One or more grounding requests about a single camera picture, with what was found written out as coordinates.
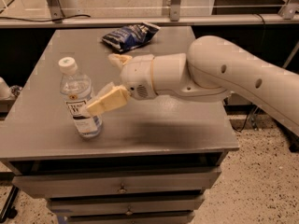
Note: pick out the metal shelf rail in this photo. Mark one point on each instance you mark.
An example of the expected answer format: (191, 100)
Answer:
(84, 22)

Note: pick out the clear plastic tea bottle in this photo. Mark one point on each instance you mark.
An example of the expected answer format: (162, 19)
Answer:
(77, 89)

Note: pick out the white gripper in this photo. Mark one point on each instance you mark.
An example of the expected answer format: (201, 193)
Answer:
(136, 76)

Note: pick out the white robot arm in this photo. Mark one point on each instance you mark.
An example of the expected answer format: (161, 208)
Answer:
(209, 71)

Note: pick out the grey drawer cabinet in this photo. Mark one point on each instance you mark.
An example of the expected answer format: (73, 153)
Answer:
(150, 164)

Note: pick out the blue chip bag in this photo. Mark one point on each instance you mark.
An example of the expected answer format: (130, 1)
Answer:
(131, 36)

